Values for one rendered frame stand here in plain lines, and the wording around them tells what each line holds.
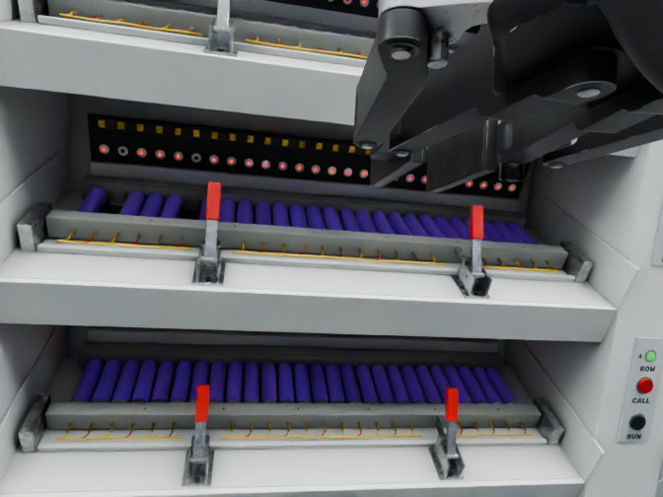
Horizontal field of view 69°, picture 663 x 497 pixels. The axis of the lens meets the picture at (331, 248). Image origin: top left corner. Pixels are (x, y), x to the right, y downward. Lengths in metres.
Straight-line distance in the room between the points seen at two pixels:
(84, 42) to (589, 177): 0.54
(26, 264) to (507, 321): 0.46
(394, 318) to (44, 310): 0.32
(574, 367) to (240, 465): 0.40
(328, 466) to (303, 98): 0.38
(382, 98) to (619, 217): 0.47
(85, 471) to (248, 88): 0.40
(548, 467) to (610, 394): 0.11
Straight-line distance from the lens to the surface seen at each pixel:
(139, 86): 0.46
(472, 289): 0.51
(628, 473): 0.70
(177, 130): 0.60
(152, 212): 0.55
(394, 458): 0.59
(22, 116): 0.55
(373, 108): 0.17
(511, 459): 0.64
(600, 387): 0.63
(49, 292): 0.48
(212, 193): 0.47
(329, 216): 0.57
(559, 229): 0.68
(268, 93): 0.45
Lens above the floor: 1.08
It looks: 9 degrees down
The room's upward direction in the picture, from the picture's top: 5 degrees clockwise
